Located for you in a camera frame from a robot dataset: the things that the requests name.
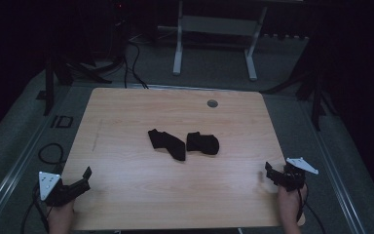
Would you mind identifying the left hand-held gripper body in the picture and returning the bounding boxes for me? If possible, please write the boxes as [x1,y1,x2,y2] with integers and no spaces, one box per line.
[38,171,80,208]

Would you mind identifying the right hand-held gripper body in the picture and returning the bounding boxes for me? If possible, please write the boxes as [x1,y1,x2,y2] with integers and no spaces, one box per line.
[278,157,319,193]

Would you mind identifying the long black sock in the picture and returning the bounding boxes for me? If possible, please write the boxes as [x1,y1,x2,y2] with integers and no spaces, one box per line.
[147,128,187,162]

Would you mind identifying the person's right hand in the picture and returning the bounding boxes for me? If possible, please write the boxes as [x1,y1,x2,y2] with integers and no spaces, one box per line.
[278,183,308,226]

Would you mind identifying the person's left hand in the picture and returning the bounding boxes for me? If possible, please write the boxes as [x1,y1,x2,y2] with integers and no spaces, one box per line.
[46,200,76,234]

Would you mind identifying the black tripod stand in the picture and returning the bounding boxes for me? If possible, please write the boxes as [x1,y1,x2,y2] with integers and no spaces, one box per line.
[261,32,340,132]
[36,53,113,117]

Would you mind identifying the white power strip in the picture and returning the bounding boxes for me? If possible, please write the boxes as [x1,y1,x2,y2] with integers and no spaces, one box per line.
[262,32,310,41]

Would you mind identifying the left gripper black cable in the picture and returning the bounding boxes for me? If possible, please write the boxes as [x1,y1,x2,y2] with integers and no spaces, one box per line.
[32,184,52,234]

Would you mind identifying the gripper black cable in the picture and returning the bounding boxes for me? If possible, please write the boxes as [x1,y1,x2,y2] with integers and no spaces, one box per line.
[295,183,309,224]
[32,184,52,234]

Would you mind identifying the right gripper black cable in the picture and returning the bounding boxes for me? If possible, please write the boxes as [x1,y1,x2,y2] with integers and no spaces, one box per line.
[295,183,309,224]

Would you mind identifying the looped black floor cable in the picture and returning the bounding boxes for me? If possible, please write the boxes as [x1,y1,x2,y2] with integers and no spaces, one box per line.
[19,142,67,234]

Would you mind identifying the metal floor rail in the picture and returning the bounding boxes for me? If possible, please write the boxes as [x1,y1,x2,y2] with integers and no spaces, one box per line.
[123,83,265,93]
[0,106,66,228]
[300,97,368,234]

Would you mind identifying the black cables on carpet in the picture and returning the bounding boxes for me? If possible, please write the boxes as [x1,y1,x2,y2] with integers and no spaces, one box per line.
[122,39,150,90]

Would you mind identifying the white metal desk frame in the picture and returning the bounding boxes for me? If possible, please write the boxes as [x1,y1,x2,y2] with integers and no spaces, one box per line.
[157,0,269,82]

